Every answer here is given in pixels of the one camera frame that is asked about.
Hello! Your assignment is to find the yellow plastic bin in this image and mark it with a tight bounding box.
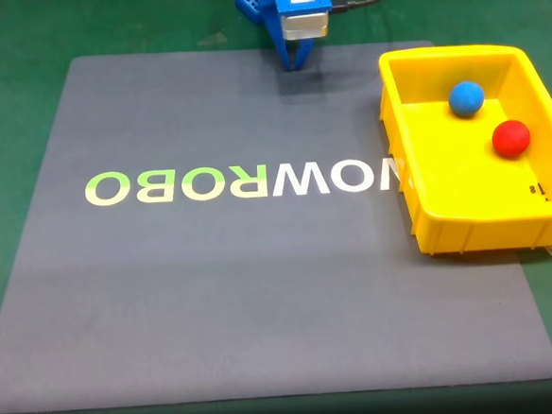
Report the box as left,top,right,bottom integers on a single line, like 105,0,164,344
374,38,552,261

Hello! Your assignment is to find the grey mat with lettering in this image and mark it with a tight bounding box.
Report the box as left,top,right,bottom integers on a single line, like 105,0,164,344
0,25,552,414

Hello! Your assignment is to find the red ball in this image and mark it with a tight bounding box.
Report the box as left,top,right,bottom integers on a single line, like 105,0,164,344
490,118,533,160

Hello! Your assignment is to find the silver camera box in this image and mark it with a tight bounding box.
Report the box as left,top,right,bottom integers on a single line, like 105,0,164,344
280,10,332,43

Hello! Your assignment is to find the blue ball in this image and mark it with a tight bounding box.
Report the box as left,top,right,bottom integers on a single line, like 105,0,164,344
446,78,487,120

